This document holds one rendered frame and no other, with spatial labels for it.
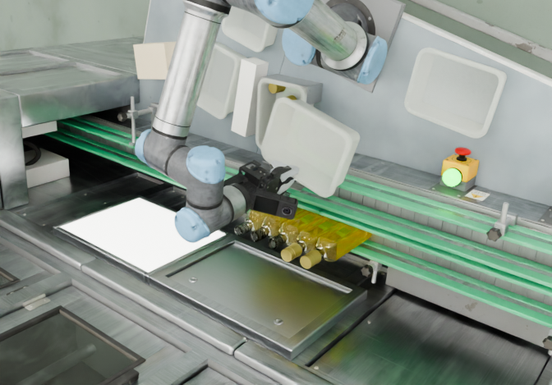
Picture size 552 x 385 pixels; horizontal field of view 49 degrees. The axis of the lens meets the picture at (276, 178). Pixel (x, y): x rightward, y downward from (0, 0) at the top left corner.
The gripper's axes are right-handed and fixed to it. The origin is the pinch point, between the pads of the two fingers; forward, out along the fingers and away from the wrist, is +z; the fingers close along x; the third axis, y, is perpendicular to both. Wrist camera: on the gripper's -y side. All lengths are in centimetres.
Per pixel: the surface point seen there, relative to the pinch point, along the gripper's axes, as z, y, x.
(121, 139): 13, 81, 36
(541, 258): 22, -55, 3
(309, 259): -7.2, -12.8, 15.1
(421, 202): 19.2, -25.4, 2.8
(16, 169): -21, 91, 41
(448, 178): 25.7, -27.7, -3.0
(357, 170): 22.6, -4.8, 6.0
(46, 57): 28, 149, 36
